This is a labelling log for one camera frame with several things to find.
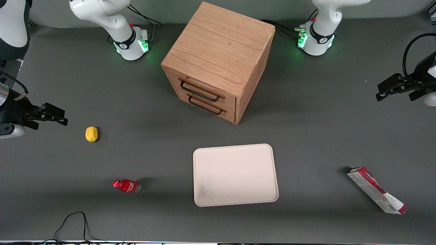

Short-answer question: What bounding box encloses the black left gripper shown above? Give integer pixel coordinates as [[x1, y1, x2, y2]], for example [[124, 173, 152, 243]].
[[376, 51, 436, 102]]

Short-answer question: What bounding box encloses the yellow lemon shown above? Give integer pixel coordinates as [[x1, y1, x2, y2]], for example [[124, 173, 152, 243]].
[[85, 126, 98, 143]]

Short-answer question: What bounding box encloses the wooden drawer with black handle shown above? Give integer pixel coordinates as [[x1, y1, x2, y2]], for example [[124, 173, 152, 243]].
[[166, 68, 237, 107], [170, 89, 236, 124]]

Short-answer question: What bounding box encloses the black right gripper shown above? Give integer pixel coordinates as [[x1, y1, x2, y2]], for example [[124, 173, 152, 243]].
[[0, 90, 68, 130]]

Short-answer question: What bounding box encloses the black cable at arm base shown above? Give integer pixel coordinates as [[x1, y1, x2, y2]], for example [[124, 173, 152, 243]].
[[108, 4, 162, 43], [261, 19, 303, 39]]

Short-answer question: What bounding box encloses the red cola bottle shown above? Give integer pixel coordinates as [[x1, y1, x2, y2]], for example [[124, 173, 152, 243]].
[[112, 179, 141, 193]]

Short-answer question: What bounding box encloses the black cable loop on table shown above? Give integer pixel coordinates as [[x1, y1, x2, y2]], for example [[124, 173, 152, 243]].
[[44, 211, 113, 244]]

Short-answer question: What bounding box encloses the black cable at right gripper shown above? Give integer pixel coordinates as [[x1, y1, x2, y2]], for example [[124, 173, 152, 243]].
[[0, 70, 29, 101]]

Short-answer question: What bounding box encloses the black cable at right arm base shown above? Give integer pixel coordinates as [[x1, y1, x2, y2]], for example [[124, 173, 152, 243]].
[[108, 4, 162, 43]]

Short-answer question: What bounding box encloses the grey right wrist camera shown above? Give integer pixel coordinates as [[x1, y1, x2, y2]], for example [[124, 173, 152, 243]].
[[0, 124, 25, 139]]

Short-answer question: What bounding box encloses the black cable at left arm base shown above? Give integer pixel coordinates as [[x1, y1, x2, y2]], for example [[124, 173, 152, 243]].
[[261, 19, 303, 39]]

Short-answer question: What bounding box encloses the cream rectangular tray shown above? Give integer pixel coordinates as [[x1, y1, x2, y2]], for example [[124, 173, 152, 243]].
[[193, 144, 279, 207]]

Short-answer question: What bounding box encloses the wooden drawer cabinet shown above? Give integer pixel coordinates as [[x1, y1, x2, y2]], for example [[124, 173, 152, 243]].
[[161, 1, 276, 125]]

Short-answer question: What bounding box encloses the red cookie box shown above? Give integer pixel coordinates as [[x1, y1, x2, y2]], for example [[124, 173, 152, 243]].
[[347, 166, 408, 215]]

